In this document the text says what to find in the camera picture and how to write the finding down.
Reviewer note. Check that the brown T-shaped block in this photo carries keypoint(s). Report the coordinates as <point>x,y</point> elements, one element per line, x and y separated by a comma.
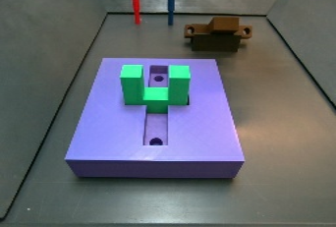
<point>218,25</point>

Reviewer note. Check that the black angle fixture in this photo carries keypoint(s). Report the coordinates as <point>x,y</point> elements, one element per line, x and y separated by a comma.
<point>214,42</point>

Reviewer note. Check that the blue peg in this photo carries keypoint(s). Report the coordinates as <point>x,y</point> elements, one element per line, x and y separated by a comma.
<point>170,11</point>

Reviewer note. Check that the red peg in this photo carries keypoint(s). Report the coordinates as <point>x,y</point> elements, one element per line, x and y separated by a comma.
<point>136,11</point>

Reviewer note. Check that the green U-shaped block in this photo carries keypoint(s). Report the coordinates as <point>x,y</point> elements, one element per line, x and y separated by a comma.
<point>156,97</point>

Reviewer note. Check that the purple base block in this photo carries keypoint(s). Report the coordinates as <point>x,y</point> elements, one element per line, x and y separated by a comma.
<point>192,144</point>

